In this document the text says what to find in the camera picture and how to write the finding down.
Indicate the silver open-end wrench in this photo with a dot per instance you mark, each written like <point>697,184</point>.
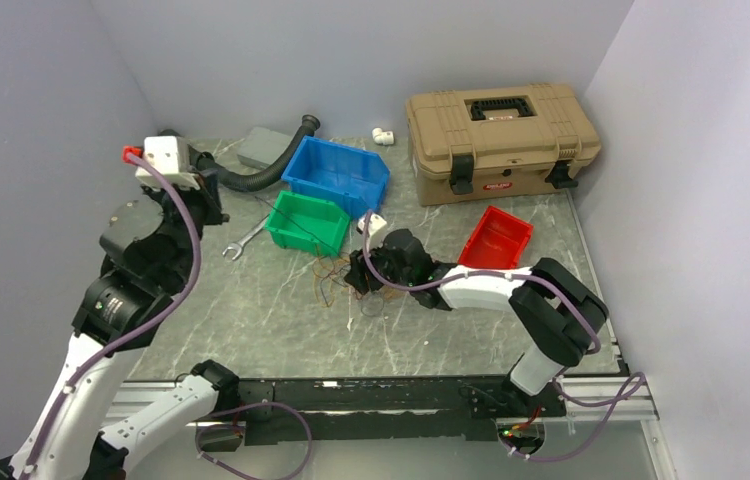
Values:
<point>234,250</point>

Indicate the red plastic bin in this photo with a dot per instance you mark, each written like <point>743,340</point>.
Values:
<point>497,242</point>

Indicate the white pipe elbow fitting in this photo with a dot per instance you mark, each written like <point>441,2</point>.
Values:
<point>383,137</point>

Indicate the blue plastic bin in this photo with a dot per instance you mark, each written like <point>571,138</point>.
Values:
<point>354,179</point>

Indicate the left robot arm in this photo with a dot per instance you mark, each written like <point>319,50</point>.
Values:
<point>152,249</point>

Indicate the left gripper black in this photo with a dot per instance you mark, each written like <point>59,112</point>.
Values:
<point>206,196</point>

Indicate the green plastic bin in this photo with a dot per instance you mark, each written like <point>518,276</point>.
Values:
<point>308,224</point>

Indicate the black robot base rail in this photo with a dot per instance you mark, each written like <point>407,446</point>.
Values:
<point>362,408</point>

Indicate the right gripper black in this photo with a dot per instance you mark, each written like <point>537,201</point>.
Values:
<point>360,276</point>

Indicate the grey rectangular block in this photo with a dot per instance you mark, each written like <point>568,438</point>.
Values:
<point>261,147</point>

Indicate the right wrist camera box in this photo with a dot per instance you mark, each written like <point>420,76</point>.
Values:
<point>373,224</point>

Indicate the tan plastic toolbox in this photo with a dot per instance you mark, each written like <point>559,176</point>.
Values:
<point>467,145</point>

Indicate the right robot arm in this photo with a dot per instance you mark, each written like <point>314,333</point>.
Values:
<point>560,314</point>

